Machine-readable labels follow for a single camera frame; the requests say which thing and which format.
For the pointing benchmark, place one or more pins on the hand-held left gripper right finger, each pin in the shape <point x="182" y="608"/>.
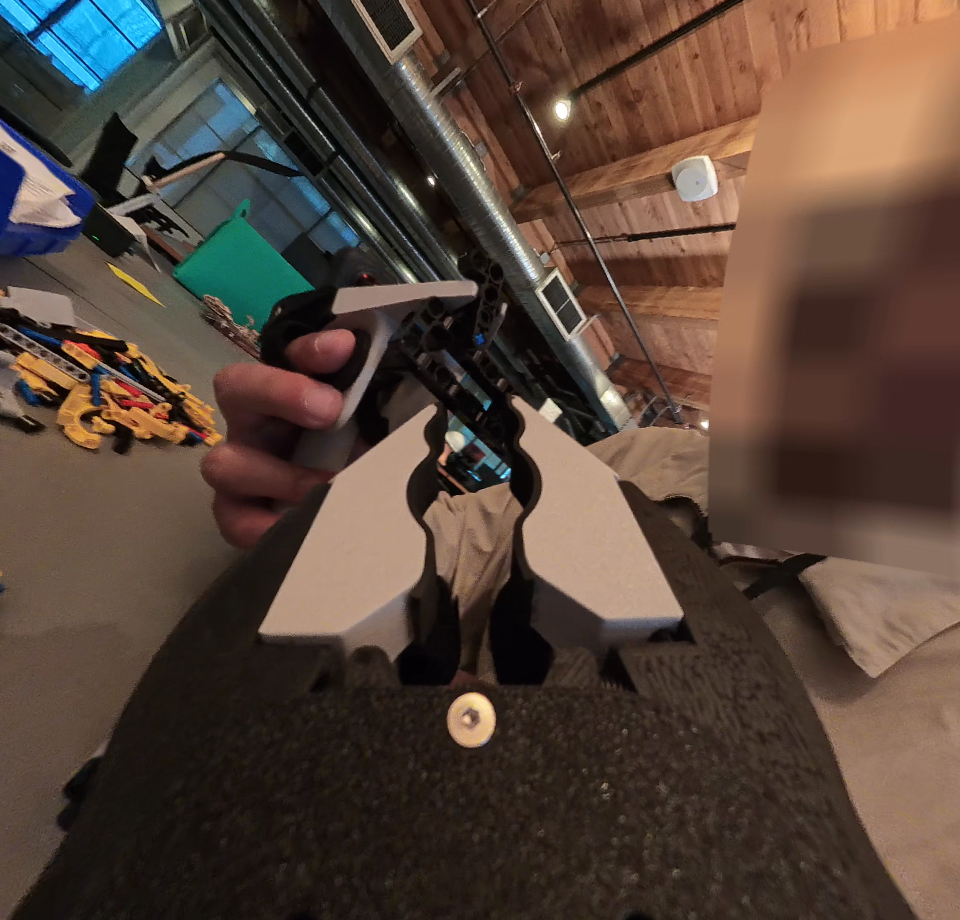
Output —
<point x="600" y="560"/>

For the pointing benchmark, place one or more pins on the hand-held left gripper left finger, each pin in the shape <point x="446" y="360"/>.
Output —
<point x="337" y="560"/>

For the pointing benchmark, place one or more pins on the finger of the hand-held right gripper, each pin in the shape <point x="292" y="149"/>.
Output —
<point x="405" y="297"/>

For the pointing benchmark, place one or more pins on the black toy brick frame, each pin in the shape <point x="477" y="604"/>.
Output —
<point x="442" y="368"/>

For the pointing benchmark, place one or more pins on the grey desk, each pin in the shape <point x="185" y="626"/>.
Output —
<point x="112" y="545"/>

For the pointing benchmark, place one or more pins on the person's right hand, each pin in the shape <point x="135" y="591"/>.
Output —
<point x="255" y="447"/>

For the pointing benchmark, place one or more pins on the wooden toy model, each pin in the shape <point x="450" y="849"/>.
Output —
<point x="229" y="320"/>

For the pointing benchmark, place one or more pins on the teal plastic storage tote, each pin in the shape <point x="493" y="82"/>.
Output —
<point x="240" y="267"/>

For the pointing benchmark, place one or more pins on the white vent grille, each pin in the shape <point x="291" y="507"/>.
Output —
<point x="375" y="4"/>
<point x="562" y="303"/>

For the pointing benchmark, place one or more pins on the yellow paper note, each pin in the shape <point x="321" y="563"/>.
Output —
<point x="135" y="284"/>

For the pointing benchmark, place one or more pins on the pile of toy brick pieces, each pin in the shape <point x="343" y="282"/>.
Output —
<point x="112" y="395"/>

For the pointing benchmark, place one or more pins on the black device box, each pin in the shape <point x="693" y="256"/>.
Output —
<point x="109" y="229"/>

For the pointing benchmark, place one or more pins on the ceiling spotlight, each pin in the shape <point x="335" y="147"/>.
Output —
<point x="562" y="108"/>

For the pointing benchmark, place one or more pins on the white instruction sheets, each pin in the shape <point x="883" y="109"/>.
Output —
<point x="45" y="199"/>

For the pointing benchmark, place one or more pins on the blue plastic bin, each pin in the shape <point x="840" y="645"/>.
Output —
<point x="22" y="229"/>

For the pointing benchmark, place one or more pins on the white ceiling access point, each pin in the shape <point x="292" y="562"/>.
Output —
<point x="694" y="178"/>

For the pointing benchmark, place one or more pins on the person's beige jacket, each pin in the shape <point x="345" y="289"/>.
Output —
<point x="885" y="747"/>

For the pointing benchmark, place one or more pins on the blue lit window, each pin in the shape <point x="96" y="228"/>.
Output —
<point x="82" y="12"/>

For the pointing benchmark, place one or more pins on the silver ventilation duct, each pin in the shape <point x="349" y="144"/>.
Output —
<point x="450" y="162"/>

